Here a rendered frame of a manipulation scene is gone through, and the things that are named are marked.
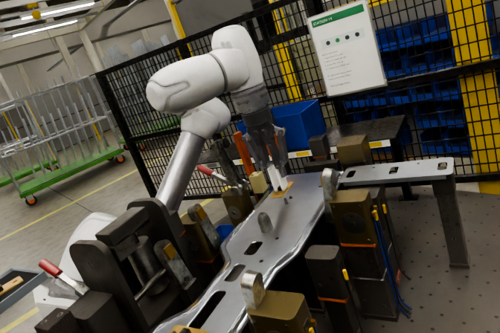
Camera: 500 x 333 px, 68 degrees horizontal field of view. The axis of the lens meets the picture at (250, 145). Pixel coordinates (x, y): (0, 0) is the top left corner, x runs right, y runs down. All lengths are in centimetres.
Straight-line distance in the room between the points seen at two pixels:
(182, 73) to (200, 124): 61
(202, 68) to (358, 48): 71
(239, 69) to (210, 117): 57
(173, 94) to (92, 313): 46
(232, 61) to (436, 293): 79
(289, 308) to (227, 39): 59
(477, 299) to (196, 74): 86
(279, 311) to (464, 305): 58
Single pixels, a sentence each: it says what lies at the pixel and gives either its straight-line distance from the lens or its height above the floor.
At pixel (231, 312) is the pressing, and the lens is 76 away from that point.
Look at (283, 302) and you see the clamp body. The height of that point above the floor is 105.
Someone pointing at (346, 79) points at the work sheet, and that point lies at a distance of 144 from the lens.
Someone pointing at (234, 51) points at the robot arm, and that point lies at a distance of 89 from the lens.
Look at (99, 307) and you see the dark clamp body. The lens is 83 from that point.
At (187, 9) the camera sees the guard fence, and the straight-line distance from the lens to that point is 352.
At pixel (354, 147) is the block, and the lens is 117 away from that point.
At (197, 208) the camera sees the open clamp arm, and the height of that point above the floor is 110.
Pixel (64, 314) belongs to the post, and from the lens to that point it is 83.
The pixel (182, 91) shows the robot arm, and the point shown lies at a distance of 82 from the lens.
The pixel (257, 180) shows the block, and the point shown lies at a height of 105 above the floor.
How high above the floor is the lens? 146
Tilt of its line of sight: 16 degrees down
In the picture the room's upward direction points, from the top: 19 degrees counter-clockwise
